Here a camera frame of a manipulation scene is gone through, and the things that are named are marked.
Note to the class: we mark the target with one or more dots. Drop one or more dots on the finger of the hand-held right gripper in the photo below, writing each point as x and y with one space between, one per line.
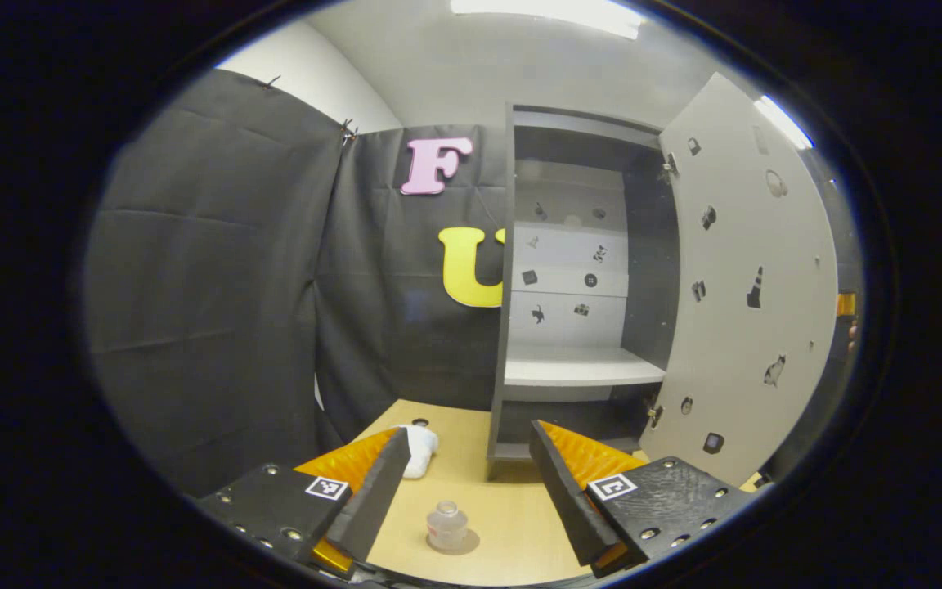
846 304

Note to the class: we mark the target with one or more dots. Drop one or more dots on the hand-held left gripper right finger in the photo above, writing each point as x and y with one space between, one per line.
565 491

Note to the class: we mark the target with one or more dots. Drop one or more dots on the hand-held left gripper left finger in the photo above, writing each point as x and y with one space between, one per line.
377 491

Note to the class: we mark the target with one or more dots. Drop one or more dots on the clear plastic bottle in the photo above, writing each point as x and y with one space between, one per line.
446 528

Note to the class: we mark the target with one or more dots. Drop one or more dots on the round brown coaster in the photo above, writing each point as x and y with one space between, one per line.
472 541

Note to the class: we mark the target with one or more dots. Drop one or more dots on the beige cabinet door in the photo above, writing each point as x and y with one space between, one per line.
733 352

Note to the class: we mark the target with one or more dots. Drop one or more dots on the metal door hinge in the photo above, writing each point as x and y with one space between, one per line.
654 413
670 168

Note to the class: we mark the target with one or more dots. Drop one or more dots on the white cabinet shelf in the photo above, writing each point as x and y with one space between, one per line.
577 368

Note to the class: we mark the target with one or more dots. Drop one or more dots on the grey cabinet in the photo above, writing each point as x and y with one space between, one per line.
651 286

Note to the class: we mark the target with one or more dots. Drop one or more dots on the crumpled white cloth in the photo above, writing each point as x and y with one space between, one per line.
422 448

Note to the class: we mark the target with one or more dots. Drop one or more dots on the narrow ceiling light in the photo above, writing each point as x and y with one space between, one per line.
783 121

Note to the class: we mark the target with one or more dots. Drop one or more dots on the black backdrop cloth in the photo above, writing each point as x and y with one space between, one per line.
209 286

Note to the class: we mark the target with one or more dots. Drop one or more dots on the black cloth clip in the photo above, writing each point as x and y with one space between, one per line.
273 82
348 131

